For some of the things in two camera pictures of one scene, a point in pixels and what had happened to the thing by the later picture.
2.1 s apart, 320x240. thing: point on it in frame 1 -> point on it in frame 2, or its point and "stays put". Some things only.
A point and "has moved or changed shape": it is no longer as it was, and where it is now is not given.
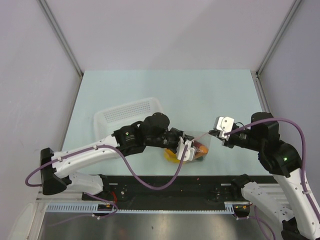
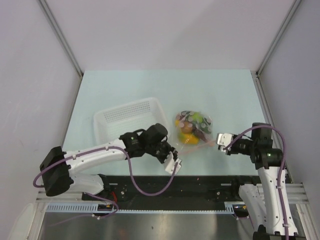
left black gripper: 178,133 -> 169,149
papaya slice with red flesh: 201,149 -> 199,134
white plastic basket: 106,121 stays put
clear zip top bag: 202,144 has moved or changed shape
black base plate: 142,192 stays put
